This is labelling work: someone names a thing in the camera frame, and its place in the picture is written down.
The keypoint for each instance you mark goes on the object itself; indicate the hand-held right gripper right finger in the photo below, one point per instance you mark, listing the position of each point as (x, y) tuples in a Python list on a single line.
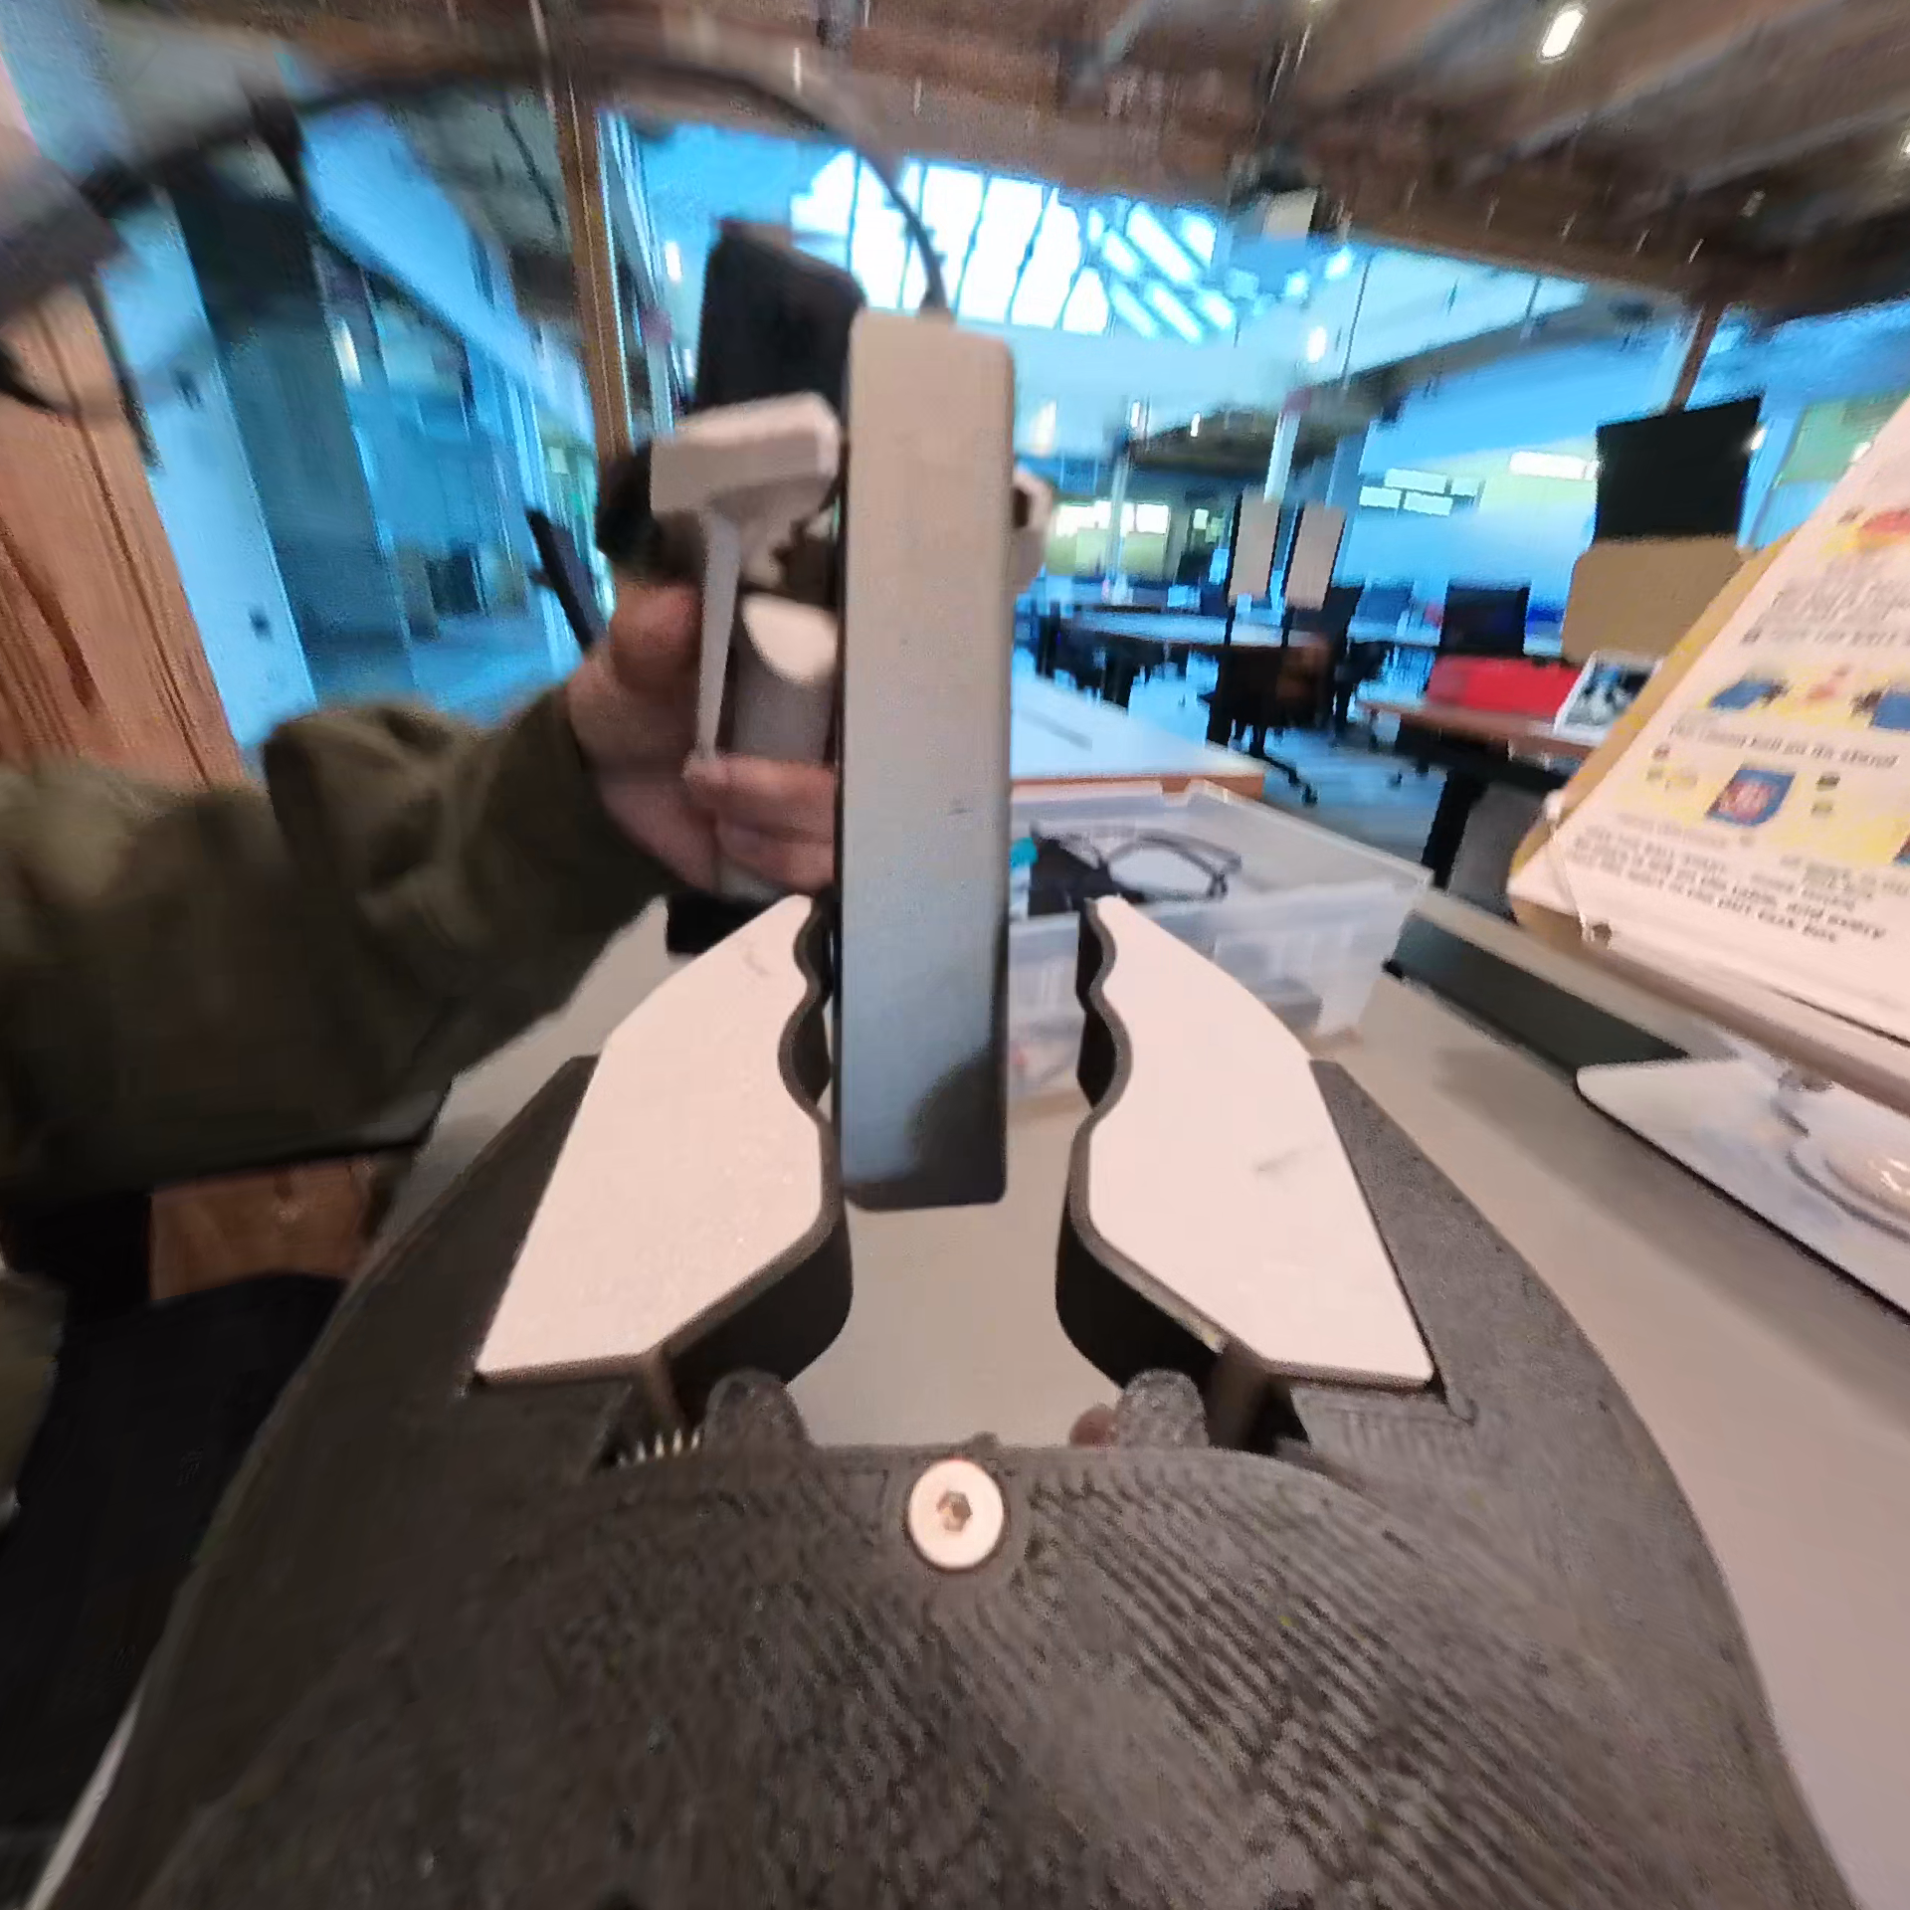
[(1237, 1193)]

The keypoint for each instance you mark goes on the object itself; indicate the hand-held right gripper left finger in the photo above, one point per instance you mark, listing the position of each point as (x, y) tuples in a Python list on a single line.
[(670, 1179)]

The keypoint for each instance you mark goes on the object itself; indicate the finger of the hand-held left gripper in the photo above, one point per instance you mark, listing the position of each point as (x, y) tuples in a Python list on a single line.
[(739, 456), (1033, 524)]

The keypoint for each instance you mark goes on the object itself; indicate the grey usb hub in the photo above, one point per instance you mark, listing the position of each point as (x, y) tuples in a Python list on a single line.
[(926, 747)]

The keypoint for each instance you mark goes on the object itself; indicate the clear plastic bin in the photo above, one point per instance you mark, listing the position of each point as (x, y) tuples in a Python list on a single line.
[(1313, 897)]

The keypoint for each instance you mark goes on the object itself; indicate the person's left forearm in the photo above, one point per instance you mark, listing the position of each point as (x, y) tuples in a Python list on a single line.
[(298, 927)]

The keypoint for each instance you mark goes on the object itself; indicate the grey desk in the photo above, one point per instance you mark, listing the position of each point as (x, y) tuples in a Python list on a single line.
[(1686, 1388)]

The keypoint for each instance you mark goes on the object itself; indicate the person's left hand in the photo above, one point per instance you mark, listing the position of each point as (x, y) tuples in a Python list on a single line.
[(641, 717)]

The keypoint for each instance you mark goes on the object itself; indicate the distant document stand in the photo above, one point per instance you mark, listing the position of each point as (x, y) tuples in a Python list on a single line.
[(1256, 552), (1313, 554)]

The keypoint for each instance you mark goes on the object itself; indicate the black office chair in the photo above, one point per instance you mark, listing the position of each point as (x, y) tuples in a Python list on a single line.
[(1267, 686)]

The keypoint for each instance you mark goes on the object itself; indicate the red plastic bin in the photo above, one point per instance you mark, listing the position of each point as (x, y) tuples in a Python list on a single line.
[(1499, 686)]

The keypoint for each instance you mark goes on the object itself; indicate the small printed card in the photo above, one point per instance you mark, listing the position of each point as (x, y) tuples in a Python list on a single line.
[(1604, 694)]

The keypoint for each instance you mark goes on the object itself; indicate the wooden document stand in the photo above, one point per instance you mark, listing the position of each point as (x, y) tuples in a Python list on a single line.
[(1658, 597)]

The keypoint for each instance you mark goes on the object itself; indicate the black monitor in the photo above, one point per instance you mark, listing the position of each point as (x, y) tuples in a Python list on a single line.
[(1678, 471)]

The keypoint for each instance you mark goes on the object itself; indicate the printed instruction sheet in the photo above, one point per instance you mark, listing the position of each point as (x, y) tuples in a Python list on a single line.
[(1761, 777)]

